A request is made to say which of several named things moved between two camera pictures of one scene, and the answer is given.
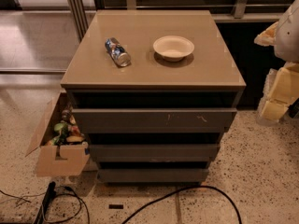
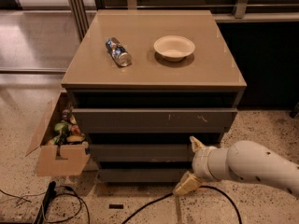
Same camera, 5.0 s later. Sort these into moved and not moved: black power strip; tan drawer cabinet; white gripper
Moved: white gripper
Not moved: tan drawer cabinet; black power strip
